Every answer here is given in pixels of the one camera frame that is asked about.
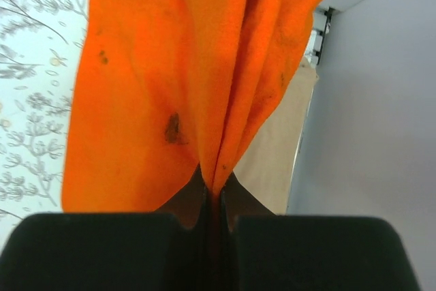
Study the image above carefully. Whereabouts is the floral patterned table mat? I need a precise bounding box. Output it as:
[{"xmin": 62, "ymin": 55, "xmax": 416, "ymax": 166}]
[{"xmin": 1, "ymin": 0, "xmax": 89, "ymax": 227}]

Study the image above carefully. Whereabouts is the orange t shirt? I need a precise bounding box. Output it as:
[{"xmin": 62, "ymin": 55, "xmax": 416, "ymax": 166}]
[{"xmin": 61, "ymin": 0, "xmax": 322, "ymax": 213}]

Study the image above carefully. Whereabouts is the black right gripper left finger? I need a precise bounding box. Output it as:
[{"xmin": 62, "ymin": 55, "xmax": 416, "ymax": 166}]
[{"xmin": 1, "ymin": 170, "xmax": 208, "ymax": 290}]

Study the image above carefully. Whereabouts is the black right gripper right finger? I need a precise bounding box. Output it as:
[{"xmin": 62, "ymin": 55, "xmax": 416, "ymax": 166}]
[{"xmin": 220, "ymin": 175, "xmax": 420, "ymax": 290}]

